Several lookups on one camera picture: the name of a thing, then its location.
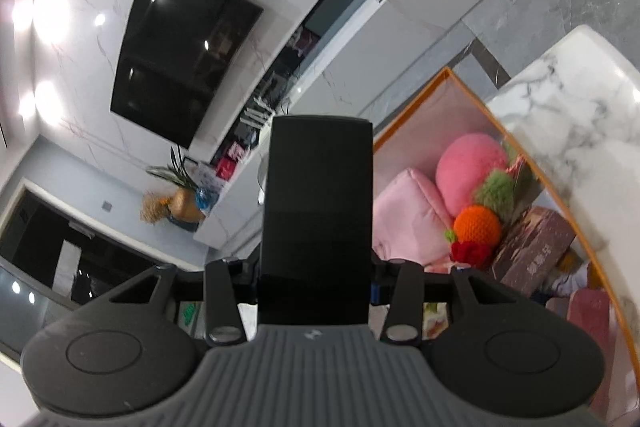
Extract pink snap card wallet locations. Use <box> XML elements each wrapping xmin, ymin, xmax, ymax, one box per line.
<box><xmin>567</xmin><ymin>289</ymin><xmax>626</xmax><ymax>359</ymax></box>

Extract narrow-leaf plant in blue pot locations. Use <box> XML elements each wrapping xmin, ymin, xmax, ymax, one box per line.
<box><xmin>146</xmin><ymin>146</ymin><xmax>208</xmax><ymax>210</ymax></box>

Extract brown patterned box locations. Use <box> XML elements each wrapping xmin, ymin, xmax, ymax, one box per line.
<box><xmin>492</xmin><ymin>205</ymin><xmax>577</xmax><ymax>298</ymax></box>

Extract black television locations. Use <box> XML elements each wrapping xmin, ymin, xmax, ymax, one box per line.
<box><xmin>109</xmin><ymin>0</ymin><xmax>265</xmax><ymax>150</ymax></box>

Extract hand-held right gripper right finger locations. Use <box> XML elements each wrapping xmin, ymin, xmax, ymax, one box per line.
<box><xmin>370</xmin><ymin>260</ymin><xmax>501</xmax><ymax>344</ymax></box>

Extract pink fabric pouch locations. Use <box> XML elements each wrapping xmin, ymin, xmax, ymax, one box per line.
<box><xmin>372</xmin><ymin>167</ymin><xmax>456</xmax><ymax>266</ymax></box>

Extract black cardboard box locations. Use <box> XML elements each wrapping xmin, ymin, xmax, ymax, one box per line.
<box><xmin>257</xmin><ymin>115</ymin><xmax>375</xmax><ymax>327</ymax></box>

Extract orange storage box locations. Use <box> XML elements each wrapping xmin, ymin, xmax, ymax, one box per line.
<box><xmin>372</xmin><ymin>66</ymin><xmax>640</xmax><ymax>427</ymax></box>

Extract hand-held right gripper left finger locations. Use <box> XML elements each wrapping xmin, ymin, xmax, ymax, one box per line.
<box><xmin>107</xmin><ymin>259</ymin><xmax>261</xmax><ymax>348</ymax></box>

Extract dark glass door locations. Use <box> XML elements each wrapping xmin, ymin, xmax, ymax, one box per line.
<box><xmin>0</xmin><ymin>179</ymin><xmax>167</xmax><ymax>309</ymax></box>

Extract white router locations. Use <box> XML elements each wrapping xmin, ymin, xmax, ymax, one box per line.
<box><xmin>239</xmin><ymin>96</ymin><xmax>276</xmax><ymax>128</ymax></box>

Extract red gift boxes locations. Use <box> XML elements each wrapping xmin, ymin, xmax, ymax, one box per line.
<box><xmin>214</xmin><ymin>141</ymin><xmax>251</xmax><ymax>180</ymax></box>

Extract orange crochet fruit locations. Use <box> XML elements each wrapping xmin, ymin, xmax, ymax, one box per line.
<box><xmin>444</xmin><ymin>204</ymin><xmax>503</xmax><ymax>258</ymax></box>

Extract gold vase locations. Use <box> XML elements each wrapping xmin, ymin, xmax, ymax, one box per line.
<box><xmin>169</xmin><ymin>186</ymin><xmax>206</xmax><ymax>223</ymax></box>

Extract dried flowers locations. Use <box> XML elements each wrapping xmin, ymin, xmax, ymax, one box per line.
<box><xmin>141</xmin><ymin>190</ymin><xmax>174</xmax><ymax>224</ymax></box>

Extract pink peach plush toy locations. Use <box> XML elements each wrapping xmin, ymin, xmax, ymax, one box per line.
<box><xmin>434</xmin><ymin>132</ymin><xmax>539</xmax><ymax>228</ymax></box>

